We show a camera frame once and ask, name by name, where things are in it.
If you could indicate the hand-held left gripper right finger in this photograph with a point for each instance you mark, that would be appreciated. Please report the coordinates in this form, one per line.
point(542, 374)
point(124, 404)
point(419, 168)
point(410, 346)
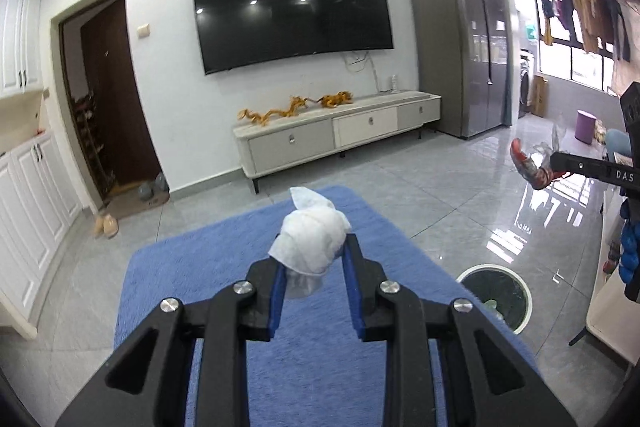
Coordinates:
point(352, 287)

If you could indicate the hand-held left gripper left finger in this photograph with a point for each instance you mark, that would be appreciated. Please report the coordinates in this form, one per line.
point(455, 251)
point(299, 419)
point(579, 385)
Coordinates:
point(277, 297)

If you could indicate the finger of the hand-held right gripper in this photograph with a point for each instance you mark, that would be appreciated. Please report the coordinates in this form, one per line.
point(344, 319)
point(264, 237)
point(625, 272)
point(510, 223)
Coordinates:
point(600, 167)

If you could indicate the white tissue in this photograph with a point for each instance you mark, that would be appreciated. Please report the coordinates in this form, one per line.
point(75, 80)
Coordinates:
point(310, 237)

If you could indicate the red grey wrapper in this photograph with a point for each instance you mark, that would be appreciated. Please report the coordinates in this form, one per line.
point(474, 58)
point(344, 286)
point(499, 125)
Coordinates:
point(532, 169)

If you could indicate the white round bin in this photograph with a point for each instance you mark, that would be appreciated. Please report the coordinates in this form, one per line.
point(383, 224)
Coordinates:
point(500, 287)

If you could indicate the person's right hand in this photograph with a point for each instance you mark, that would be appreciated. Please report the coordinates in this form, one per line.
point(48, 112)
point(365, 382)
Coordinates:
point(630, 252)

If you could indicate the blue chair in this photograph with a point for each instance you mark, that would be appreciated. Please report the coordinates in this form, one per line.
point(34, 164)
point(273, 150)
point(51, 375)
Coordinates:
point(617, 142)

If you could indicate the purple stool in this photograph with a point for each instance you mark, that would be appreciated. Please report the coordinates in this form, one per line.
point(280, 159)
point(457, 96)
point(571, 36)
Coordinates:
point(585, 127)

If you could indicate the window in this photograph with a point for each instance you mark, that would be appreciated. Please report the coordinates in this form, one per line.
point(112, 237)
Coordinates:
point(575, 57)

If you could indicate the blue mat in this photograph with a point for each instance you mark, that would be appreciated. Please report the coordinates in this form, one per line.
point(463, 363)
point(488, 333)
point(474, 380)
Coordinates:
point(200, 267)

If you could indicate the brown cardboard box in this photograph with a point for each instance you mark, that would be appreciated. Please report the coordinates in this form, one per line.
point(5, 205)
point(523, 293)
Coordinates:
point(540, 97)

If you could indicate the white washing machine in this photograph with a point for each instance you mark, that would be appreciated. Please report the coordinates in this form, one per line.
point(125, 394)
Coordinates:
point(526, 82)

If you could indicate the row of hanging clothes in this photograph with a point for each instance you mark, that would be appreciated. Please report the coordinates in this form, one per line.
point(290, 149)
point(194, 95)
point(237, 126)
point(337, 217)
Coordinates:
point(585, 14)

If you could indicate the white table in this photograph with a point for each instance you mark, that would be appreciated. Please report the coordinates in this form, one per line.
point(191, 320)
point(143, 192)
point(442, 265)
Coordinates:
point(610, 297)

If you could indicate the green sticker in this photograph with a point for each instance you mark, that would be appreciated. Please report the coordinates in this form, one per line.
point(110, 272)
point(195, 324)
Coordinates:
point(531, 33)

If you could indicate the white television cabinet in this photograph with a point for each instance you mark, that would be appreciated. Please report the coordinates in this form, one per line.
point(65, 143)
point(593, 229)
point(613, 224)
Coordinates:
point(290, 142)

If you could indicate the brown doormat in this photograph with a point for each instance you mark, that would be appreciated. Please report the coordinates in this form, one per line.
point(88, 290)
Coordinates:
point(125, 207)

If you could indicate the beige slipper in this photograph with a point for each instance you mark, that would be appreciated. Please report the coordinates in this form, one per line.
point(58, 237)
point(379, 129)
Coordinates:
point(111, 228)
point(99, 227)

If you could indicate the long orange dragon ornament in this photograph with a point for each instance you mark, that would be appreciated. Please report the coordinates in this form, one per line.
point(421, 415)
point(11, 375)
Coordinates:
point(265, 117)

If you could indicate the short orange dragon ornament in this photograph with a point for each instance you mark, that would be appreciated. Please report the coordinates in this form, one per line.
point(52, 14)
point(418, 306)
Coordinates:
point(335, 99)

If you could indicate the grey refrigerator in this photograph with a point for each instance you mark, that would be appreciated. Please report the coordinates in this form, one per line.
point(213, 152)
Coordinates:
point(450, 47)

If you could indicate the white router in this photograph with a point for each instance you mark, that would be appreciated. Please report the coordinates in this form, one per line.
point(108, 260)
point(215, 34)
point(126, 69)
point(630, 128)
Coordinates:
point(394, 84)

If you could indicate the shoe rack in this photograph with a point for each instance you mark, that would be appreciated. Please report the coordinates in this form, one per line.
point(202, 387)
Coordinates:
point(92, 142)

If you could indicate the dark brown door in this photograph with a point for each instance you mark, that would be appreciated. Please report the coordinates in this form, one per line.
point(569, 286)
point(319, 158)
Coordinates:
point(120, 97)

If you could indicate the white floor cabinet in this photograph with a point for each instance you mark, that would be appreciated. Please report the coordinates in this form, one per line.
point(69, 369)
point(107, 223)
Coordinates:
point(35, 217)

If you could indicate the black wall television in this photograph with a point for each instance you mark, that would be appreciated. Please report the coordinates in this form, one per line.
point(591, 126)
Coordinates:
point(290, 7)

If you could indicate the white light switch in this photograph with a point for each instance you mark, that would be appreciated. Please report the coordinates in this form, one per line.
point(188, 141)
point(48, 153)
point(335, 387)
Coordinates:
point(143, 32)

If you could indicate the white wall cabinet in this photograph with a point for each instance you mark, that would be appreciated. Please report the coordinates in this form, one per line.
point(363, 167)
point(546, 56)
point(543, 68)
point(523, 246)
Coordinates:
point(17, 42)

